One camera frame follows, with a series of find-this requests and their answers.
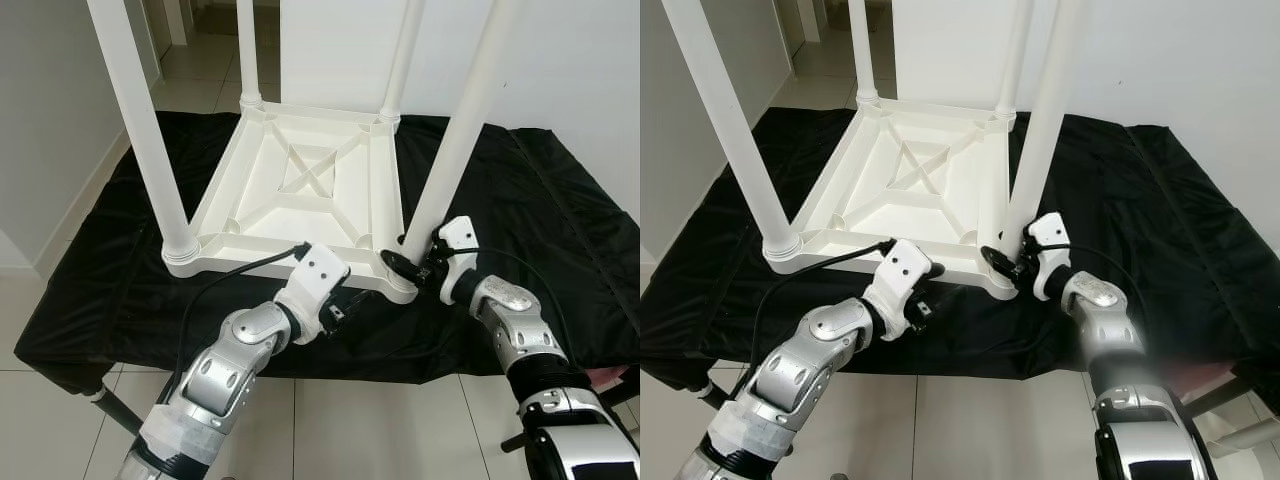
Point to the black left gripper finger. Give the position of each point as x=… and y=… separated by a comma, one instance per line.
x=934, y=271
x=355, y=300
x=945, y=300

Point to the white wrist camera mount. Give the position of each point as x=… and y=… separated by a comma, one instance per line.
x=1045, y=232
x=905, y=270
x=458, y=235
x=320, y=275

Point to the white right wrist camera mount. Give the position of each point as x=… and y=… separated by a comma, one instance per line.
x=458, y=235
x=1045, y=232

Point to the white plastic table leg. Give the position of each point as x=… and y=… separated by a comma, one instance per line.
x=140, y=130
x=400, y=60
x=248, y=50
x=730, y=130
x=1012, y=60
x=862, y=50
x=1045, y=120
x=460, y=130

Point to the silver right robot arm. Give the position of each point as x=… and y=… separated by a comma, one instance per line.
x=1110, y=330
x=520, y=320

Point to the white floor fan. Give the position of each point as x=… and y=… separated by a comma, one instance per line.
x=1250, y=435

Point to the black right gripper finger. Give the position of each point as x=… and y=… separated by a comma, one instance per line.
x=403, y=272
x=997, y=267

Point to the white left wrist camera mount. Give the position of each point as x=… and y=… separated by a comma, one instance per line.
x=320, y=275
x=905, y=270

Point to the pink cushion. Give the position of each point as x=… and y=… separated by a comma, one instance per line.
x=612, y=376
x=1200, y=372

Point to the black cloth table cover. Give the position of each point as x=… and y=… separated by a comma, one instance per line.
x=540, y=230
x=1170, y=230

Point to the white plastic table top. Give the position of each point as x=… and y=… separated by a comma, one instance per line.
x=900, y=200
x=300, y=210

